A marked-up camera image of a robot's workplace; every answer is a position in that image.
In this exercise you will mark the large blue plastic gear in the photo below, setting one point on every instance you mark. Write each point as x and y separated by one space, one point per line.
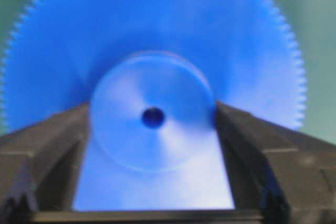
152 72

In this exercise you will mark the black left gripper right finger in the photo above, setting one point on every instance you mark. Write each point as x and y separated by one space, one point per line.
284 175

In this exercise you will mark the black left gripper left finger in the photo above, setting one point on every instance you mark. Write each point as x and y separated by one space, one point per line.
40 164

